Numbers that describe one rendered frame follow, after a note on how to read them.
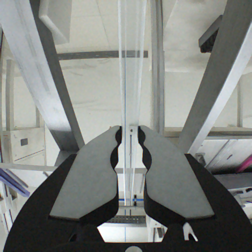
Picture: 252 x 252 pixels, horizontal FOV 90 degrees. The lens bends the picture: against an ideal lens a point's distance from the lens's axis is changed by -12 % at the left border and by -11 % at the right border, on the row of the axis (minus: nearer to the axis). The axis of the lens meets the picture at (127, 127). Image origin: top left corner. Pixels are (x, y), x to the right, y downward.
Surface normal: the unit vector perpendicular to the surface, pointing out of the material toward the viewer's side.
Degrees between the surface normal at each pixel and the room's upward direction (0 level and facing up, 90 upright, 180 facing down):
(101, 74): 90
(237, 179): 136
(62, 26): 90
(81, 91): 90
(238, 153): 46
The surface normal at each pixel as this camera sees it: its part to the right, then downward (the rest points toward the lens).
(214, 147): -0.01, 0.74
